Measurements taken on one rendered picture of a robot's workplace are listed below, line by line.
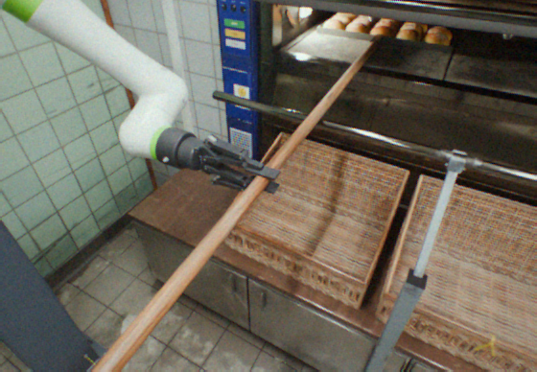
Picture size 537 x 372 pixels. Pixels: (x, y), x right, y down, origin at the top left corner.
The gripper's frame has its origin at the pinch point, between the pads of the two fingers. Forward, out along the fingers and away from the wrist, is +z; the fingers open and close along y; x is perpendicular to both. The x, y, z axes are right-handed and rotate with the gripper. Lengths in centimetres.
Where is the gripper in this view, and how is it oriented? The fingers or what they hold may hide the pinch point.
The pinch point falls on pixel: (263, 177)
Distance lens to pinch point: 72.7
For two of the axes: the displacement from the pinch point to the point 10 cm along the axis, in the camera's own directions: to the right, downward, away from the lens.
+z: 8.8, 3.0, -3.7
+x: -4.7, 5.5, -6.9
